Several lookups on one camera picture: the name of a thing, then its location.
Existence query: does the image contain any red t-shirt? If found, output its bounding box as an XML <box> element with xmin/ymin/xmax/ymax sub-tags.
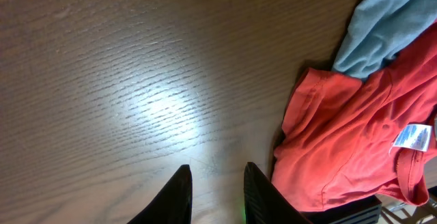
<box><xmin>272</xmin><ymin>26</ymin><xmax>436</xmax><ymax>212</ymax></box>

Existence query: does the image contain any light grey t-shirt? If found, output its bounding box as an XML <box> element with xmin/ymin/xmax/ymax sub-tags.
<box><xmin>332</xmin><ymin>0</ymin><xmax>436</xmax><ymax>80</ymax></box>

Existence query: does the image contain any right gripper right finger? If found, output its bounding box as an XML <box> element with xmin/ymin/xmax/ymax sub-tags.
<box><xmin>244</xmin><ymin>162</ymin><xmax>311</xmax><ymax>224</ymax></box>

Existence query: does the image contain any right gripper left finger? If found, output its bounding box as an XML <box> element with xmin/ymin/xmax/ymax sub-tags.
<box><xmin>128</xmin><ymin>165</ymin><xmax>193</xmax><ymax>224</ymax></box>

